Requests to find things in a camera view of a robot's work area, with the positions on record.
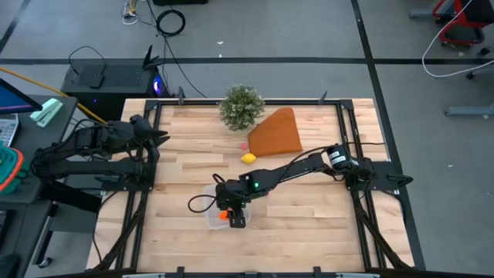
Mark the small pink toy fruit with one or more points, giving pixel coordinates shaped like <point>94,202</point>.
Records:
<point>244,146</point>

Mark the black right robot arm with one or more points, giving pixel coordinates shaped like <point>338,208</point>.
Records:
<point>293,168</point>

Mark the orange toy carrot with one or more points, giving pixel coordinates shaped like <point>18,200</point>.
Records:
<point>223,215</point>

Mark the small black adapter box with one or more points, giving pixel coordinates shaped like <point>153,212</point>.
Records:
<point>96,80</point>

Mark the yellow toy lemon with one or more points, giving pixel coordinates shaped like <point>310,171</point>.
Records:
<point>248,158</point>

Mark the black table clamp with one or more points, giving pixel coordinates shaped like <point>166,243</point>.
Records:
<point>180,272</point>
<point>317,272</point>

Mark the red black cart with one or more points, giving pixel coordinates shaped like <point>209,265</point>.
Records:
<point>463,23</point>

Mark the orange cloth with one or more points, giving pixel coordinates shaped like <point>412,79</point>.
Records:
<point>276,135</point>

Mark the computer monitor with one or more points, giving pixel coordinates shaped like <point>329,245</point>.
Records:
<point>13,98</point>

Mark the clear plastic tupperware container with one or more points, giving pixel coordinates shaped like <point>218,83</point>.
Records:
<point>211,222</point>

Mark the teal orange plastic toy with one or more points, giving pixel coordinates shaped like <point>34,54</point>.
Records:
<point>7,166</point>

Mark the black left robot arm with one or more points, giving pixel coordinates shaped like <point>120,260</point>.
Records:
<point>77,166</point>

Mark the black computer tower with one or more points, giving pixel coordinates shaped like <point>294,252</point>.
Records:
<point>112,92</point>

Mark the silver metal bracket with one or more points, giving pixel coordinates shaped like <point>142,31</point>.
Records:
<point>357,275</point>
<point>143,275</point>

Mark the dark grey desk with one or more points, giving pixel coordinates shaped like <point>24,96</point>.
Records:
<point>42,146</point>

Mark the green artificial plant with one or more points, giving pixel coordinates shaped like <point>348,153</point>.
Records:
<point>241,107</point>

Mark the white calculator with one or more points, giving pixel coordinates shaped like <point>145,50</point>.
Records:
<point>5,129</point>

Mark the black equipment case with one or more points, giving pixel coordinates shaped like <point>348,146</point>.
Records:
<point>179,2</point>

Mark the black metal table frame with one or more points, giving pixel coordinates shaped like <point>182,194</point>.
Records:
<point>148,231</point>

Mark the mint green stapler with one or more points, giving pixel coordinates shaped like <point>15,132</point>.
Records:
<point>46,112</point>

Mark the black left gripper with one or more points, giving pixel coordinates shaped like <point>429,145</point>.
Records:
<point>142,129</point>

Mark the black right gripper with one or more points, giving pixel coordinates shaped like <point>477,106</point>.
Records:
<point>231,195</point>

